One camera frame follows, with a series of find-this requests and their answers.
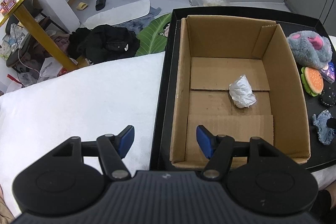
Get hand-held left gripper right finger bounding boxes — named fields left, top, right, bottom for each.
left=196, top=125, right=285, bottom=180

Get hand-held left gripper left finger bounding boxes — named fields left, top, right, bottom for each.
left=51, top=125, right=135, bottom=179

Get blue fuzzy cloth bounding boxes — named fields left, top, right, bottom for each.
left=312, top=110, right=336, bottom=146

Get black dotted plush toy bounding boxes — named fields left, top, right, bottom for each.
left=319, top=87, right=336, bottom=108

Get burger plush toy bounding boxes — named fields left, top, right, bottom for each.
left=301, top=66, right=324, bottom=96

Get blue printed tissue pack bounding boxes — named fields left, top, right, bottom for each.
left=318, top=61, right=336, bottom=83

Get black shallow tray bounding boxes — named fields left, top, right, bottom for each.
left=149, top=7, right=336, bottom=172

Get cardboard box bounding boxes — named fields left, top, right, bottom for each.
left=169, top=15, right=311, bottom=169

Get grey fluffy plush toy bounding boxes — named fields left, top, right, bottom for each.
left=286, top=31, right=332, bottom=69

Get white blanket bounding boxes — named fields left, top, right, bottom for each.
left=0, top=52, right=168, bottom=216

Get crumpled white paper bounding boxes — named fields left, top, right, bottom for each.
left=229, top=74, right=257, bottom=109

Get dark cloth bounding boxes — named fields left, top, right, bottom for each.
left=312, top=189, right=336, bottom=224

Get black jacket pile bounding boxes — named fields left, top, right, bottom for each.
left=69, top=25, right=141, bottom=62

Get white plastic bag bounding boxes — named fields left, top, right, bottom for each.
left=37, top=57, right=67, bottom=83

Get green leaf rug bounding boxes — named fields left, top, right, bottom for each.
left=135, top=13, right=172, bottom=57

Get grey fluffy rug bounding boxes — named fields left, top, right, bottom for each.
left=115, top=6, right=162, bottom=35

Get white floor mat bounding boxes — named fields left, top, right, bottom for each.
left=84, top=0, right=151, bottom=28

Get gold round table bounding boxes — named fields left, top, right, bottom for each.
left=0, top=0, right=77, bottom=71

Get cluttered black chair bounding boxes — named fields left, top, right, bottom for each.
left=0, top=0, right=69, bottom=68

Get small red boxes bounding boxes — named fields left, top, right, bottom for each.
left=0, top=0, right=15, bottom=15

